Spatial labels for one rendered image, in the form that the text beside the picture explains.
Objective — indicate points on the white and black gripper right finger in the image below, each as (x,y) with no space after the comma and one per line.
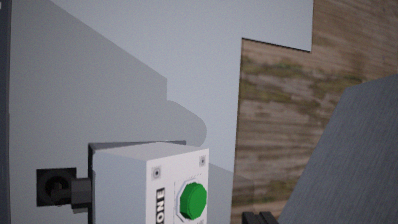
(267,218)

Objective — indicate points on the grey bench mat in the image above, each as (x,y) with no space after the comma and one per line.
(98,71)

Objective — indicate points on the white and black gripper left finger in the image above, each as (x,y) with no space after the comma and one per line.
(250,218)

